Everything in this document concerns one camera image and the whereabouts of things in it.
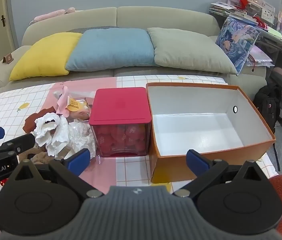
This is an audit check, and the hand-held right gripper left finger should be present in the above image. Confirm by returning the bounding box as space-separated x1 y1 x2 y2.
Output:
6 149 104 198

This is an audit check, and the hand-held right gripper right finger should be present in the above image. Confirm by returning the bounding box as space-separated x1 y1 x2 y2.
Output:
173 149 269 198

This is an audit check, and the brown cloth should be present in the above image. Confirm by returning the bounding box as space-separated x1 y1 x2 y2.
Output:
24 106 57 133

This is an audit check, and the brown fuzzy plush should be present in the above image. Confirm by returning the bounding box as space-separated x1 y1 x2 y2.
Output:
19 147 64 165

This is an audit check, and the clear plastic bag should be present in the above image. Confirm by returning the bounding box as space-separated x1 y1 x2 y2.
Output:
64 119 97 159

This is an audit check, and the orange cardboard box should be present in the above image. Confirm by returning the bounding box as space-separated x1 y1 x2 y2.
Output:
145 82 277 183

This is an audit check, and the white cloth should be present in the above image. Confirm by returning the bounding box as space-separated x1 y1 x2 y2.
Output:
33 112 69 157

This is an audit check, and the pink packet with yellow label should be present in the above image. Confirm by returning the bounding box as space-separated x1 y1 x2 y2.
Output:
54 85 93 120

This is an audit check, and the white checked tablecloth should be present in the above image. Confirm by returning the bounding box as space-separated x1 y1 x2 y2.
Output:
0 75 279 205

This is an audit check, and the red lidded storage box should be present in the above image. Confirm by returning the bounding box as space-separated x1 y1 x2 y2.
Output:
88 87 153 158

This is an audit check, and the yellow pillow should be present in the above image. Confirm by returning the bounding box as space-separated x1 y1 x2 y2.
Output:
9 32 83 81

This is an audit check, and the black backpack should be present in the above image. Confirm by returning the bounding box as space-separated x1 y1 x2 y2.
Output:
253 85 282 134

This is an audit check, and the sage beige pillow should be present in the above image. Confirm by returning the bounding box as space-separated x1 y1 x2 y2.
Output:
147 27 238 76

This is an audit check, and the pink folder stack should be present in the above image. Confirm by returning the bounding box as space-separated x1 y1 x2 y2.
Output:
246 45 275 68

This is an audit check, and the blue printed pillow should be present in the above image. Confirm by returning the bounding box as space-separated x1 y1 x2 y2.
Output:
215 15 261 75

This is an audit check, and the pink plush toy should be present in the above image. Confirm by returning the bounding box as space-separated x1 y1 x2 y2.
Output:
33 8 76 23

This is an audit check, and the grey striped cushion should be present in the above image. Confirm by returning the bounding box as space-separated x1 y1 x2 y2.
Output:
66 26 120 33

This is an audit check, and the grey desk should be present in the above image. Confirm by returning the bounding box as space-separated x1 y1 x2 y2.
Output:
254 26 282 55

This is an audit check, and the beige sofa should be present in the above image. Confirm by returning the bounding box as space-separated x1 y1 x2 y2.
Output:
0 6 267 105

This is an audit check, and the red ornament on desk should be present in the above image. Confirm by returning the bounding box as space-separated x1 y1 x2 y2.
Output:
253 16 268 28

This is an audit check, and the stack of books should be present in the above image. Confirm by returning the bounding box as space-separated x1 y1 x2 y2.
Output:
209 2 239 17

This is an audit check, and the white desk organizer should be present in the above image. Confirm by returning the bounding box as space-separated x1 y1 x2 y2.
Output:
227 0 275 23

